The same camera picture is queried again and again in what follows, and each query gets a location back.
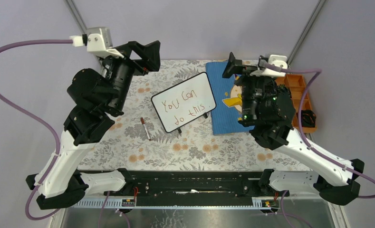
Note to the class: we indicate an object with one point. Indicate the rolled dark tie lower right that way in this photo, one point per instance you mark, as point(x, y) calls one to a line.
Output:
point(308, 118)

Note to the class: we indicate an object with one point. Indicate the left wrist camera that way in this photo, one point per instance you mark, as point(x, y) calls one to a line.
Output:
point(98, 42)

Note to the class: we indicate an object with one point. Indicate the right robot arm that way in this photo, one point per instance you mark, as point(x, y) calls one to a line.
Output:
point(267, 108)

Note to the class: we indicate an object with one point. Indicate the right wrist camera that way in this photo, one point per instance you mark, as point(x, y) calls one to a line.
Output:
point(271, 66)

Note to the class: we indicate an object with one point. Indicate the left aluminium frame post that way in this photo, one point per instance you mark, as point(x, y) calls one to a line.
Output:
point(71, 6)

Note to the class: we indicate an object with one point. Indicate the floral patterned table mat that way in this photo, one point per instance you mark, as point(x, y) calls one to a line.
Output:
point(195, 148)

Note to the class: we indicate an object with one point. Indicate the aluminium frame post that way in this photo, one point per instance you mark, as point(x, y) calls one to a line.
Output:
point(306, 30)
point(71, 6)

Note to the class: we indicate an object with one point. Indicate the red-capped whiteboard marker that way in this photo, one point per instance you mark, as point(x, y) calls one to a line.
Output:
point(145, 128)

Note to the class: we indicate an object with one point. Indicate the right aluminium frame post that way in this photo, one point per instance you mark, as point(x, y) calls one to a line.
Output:
point(306, 30)

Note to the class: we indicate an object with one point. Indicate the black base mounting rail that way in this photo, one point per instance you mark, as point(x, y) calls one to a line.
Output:
point(194, 188)

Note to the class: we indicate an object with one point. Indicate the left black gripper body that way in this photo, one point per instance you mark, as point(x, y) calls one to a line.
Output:
point(139, 67)

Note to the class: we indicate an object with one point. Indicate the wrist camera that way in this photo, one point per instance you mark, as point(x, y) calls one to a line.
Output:
point(271, 66)
point(98, 42)

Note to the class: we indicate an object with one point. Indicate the small black-framed whiteboard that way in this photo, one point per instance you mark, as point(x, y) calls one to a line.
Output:
point(184, 102)

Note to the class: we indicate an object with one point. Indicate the orange wooden compartment tray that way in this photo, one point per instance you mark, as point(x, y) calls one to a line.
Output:
point(296, 84)

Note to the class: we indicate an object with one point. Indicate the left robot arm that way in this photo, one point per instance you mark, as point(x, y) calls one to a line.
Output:
point(98, 98)

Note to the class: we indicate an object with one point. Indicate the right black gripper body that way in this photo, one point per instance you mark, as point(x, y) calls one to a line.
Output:
point(253, 69)

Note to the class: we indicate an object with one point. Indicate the blue Pikachu cloth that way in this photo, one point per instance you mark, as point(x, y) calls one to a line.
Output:
point(228, 101)

